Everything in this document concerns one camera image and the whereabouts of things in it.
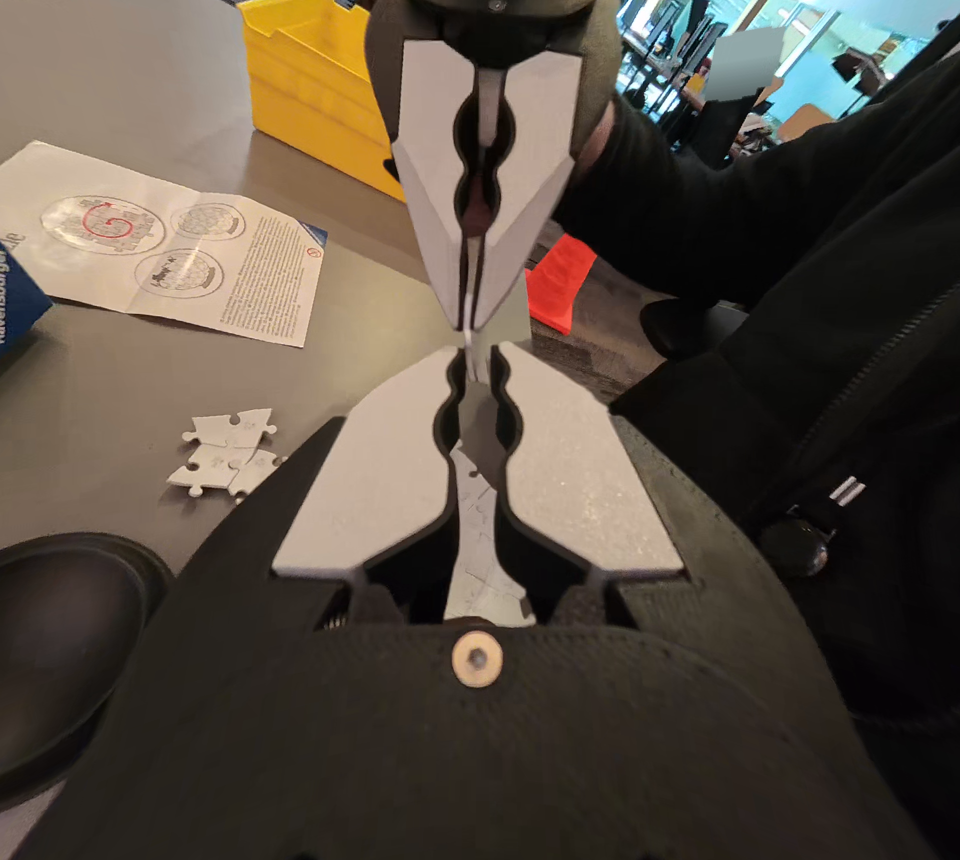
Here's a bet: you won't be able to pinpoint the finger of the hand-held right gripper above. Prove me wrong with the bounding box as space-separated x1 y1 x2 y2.
391 39 477 330
472 54 585 332

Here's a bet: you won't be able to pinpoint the orange plastic piece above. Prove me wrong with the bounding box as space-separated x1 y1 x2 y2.
525 234 598 336

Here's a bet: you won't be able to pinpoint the white partial puzzle ball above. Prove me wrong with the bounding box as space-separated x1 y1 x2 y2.
444 69 537 629

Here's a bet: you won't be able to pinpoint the background office desks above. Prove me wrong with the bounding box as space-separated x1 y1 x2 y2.
615 0 789 167

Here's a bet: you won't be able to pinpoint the person's right hand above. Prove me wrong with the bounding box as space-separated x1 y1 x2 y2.
576 97 620 180

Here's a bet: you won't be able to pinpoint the black round dish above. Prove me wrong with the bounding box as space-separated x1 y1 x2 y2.
0 534 175 812

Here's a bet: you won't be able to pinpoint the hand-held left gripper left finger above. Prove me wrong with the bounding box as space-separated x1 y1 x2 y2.
271 346 460 580

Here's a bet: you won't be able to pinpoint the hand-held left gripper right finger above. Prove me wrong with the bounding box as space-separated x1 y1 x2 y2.
491 343 685 580

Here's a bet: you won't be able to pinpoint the person's right forearm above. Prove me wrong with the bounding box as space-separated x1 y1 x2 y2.
551 54 960 310

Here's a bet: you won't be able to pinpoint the white joined puzzle pieces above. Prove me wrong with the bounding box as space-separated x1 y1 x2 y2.
166 409 286 503

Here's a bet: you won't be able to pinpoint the printed instruction sheet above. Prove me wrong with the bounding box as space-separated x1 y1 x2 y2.
0 140 330 349

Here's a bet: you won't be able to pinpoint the blue puzzle box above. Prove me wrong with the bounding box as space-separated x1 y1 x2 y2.
0 239 54 370

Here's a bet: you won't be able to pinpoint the yellow plastic bin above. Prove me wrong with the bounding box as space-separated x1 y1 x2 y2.
236 0 410 203

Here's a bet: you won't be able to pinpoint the person's black jacket torso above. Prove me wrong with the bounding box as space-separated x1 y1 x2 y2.
611 275 960 860

